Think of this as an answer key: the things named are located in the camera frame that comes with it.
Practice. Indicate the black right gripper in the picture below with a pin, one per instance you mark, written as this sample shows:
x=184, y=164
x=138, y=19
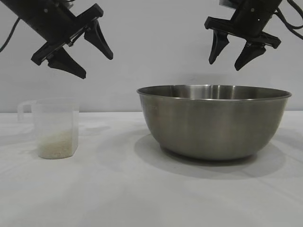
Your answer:
x=253, y=16

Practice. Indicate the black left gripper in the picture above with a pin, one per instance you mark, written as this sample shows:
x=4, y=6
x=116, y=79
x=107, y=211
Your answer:
x=52, y=21

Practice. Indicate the translucent plastic measuring cup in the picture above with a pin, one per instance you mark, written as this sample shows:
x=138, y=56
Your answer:
x=56, y=116

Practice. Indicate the stainless steel mixing bowl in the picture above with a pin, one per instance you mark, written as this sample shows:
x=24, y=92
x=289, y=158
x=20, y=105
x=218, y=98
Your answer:
x=213, y=125

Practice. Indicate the white rice grains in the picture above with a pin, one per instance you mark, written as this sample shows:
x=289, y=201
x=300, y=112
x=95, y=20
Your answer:
x=56, y=146

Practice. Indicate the grey right wrist camera bracket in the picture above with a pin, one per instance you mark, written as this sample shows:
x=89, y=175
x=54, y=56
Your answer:
x=226, y=2

